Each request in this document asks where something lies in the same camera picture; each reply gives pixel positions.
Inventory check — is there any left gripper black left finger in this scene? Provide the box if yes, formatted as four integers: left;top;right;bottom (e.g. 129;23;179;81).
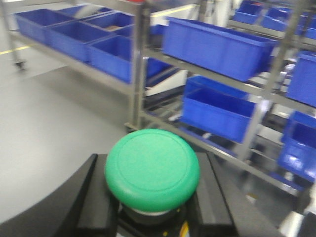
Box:
0;154;119;237

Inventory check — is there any long blue bin on rack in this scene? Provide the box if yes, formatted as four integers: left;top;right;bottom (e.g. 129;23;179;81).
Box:
162;17;277;81

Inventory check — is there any blue bin middle rack shelf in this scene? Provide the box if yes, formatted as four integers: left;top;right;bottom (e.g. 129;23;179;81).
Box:
180;76;256;143

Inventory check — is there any steel shelving rack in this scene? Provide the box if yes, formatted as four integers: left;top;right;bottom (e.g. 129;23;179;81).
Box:
0;0;316;237

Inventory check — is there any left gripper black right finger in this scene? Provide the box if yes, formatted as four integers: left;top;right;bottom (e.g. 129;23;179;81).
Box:
187;153;281;237

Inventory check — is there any green mushroom push button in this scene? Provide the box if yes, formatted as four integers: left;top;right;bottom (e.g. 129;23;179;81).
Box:
104;128;200;226

